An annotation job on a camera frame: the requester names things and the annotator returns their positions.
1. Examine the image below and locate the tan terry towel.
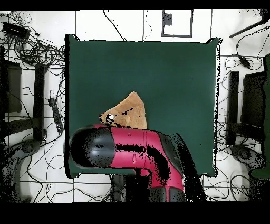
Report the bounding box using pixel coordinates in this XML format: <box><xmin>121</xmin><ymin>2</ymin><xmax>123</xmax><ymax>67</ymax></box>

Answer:
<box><xmin>99</xmin><ymin>91</ymin><xmax>148</xmax><ymax>130</ymax></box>

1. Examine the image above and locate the dark green table cloth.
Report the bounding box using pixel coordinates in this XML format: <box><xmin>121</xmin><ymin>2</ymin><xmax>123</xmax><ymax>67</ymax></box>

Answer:
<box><xmin>64</xmin><ymin>33</ymin><xmax>223</xmax><ymax>180</ymax></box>

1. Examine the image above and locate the black power strip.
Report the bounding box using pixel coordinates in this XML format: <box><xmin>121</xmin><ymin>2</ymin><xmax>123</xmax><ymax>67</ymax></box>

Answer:
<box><xmin>47</xmin><ymin>97</ymin><xmax>64</xmax><ymax>134</ymax></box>

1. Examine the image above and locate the black chair base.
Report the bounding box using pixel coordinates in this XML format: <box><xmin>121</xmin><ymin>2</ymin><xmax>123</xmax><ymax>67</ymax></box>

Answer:
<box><xmin>0</xmin><ymin>139</ymin><xmax>42</xmax><ymax>202</ymax></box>
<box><xmin>230</xmin><ymin>144</ymin><xmax>267</xmax><ymax>171</ymax></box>

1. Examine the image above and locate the black power adapter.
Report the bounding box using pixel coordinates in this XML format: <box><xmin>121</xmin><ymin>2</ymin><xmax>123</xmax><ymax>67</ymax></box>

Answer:
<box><xmin>238</xmin><ymin>55</ymin><xmax>252</xmax><ymax>70</ymax></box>

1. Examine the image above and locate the black rod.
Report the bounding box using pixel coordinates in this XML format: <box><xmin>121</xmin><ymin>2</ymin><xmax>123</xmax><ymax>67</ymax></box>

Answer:
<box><xmin>229</xmin><ymin>9</ymin><xmax>270</xmax><ymax>39</ymax></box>

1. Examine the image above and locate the black box device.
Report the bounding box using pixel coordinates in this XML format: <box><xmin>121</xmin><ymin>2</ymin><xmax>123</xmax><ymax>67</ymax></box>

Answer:
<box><xmin>1</xmin><ymin>21</ymin><xmax>32</xmax><ymax>41</ymax></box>

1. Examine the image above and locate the black metal frame stand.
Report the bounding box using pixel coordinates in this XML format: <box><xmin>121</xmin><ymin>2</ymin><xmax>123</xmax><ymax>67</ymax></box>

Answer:
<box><xmin>226</xmin><ymin>70</ymin><xmax>267</xmax><ymax>146</ymax></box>
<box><xmin>0</xmin><ymin>46</ymin><xmax>49</xmax><ymax>146</ymax></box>

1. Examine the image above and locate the black cable tangle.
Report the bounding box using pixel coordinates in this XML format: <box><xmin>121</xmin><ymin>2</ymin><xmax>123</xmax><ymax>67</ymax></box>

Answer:
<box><xmin>0</xmin><ymin>11</ymin><xmax>66</xmax><ymax>70</ymax></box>

